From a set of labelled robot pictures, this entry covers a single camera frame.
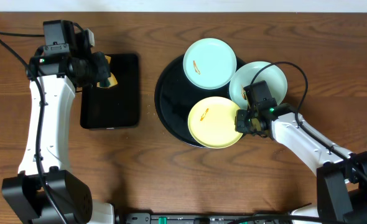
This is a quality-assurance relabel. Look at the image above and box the light blue plate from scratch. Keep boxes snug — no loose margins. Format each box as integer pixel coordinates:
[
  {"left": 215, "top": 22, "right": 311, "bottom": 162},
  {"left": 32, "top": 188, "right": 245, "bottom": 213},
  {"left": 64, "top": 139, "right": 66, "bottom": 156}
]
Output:
[
  {"left": 183, "top": 38, "right": 238, "bottom": 90},
  {"left": 229, "top": 61, "right": 288, "bottom": 110}
]

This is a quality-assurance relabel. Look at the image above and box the green yellow sponge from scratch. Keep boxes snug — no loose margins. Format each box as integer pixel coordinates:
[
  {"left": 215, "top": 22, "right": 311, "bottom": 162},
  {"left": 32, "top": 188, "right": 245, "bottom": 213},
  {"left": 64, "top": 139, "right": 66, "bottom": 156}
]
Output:
[{"left": 96, "top": 54, "right": 118, "bottom": 88}]

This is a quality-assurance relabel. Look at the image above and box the yellow plate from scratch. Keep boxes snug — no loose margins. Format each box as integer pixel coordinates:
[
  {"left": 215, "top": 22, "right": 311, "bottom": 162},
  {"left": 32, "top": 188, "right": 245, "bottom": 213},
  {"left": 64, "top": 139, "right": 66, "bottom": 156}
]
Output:
[{"left": 187, "top": 96, "right": 243, "bottom": 149}]

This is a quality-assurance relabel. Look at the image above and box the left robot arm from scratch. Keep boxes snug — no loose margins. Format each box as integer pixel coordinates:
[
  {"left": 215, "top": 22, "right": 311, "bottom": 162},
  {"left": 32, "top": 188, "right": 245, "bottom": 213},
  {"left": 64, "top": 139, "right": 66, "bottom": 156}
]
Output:
[{"left": 2, "top": 44, "right": 115, "bottom": 223}]

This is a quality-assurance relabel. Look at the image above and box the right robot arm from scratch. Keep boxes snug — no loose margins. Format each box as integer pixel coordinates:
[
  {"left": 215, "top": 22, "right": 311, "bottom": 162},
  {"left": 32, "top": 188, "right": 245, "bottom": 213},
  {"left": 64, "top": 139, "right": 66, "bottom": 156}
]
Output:
[{"left": 235, "top": 98, "right": 367, "bottom": 223}]

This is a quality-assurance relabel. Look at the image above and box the black rectangular tray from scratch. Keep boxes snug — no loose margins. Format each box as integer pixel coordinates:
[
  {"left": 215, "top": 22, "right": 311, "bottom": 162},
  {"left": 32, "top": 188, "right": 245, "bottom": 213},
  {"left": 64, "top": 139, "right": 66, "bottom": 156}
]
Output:
[{"left": 80, "top": 53, "right": 141, "bottom": 129}]

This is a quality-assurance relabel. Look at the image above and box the round black tray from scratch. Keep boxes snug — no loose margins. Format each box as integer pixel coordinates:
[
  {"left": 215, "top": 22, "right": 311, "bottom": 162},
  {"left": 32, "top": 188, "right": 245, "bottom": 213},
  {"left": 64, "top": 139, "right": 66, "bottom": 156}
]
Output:
[{"left": 154, "top": 55, "right": 230, "bottom": 147}]

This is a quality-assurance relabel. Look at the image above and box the light blue plate back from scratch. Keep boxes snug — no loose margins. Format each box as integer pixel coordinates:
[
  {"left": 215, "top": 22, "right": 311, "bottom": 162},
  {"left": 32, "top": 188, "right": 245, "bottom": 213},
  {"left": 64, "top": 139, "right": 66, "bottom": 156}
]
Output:
[{"left": 183, "top": 38, "right": 238, "bottom": 90}]

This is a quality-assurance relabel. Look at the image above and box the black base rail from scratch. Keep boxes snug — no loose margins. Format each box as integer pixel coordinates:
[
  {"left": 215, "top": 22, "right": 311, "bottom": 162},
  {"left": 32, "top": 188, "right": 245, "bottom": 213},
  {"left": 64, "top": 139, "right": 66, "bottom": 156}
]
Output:
[{"left": 124, "top": 212, "right": 296, "bottom": 224}]

